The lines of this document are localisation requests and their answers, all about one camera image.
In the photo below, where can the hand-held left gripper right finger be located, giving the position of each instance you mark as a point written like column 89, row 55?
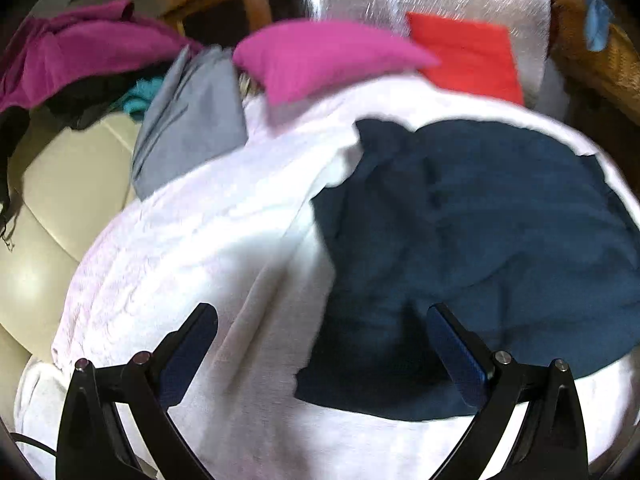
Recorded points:
column 455, row 355

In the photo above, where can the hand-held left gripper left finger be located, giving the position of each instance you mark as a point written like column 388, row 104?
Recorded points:
column 190, row 350

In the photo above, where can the navy blue jacket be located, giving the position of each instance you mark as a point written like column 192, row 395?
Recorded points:
column 475, row 210

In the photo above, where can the white fleece blanket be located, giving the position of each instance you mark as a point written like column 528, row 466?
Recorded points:
column 200, row 235

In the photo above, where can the grey cloth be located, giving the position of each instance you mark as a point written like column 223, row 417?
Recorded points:
column 190, row 120

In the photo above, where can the teal cloth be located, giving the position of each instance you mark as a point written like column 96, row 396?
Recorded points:
column 137, row 100

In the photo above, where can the black garment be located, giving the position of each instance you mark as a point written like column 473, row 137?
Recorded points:
column 80, row 100

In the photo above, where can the red cloth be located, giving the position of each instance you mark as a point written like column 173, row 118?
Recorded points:
column 470, row 55

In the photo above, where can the wicker basket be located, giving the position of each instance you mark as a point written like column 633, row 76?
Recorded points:
column 600, row 75

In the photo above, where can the magenta pillow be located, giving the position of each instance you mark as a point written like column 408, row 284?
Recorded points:
column 320, row 60

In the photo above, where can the magenta garment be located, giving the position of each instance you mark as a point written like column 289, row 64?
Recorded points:
column 75, row 50

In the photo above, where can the light blue cloth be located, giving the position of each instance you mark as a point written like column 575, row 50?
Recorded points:
column 598, row 20

